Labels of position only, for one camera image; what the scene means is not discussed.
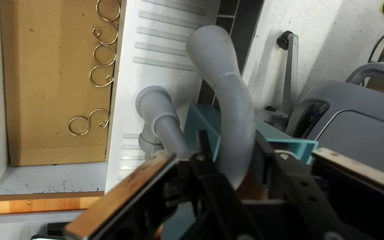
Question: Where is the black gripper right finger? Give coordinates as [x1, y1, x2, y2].
[253, 133, 359, 240]

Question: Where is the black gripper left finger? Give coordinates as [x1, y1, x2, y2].
[188, 153, 265, 240]

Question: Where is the gray toy faucet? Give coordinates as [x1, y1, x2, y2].
[135, 25, 259, 193]

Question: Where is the teal storage bin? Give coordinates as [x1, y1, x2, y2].
[183, 103, 320, 167]

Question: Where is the gray chair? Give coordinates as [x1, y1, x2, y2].
[284, 62, 384, 181]

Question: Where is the gray pole with black knob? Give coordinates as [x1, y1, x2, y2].
[275, 30, 301, 114]

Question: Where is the white toy sink basin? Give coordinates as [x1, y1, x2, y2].
[0, 0, 223, 198]

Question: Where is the wooden board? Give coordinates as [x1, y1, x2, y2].
[0, 191, 108, 240]

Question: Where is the cardboard sink liner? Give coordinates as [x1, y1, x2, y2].
[0, 0, 123, 169]

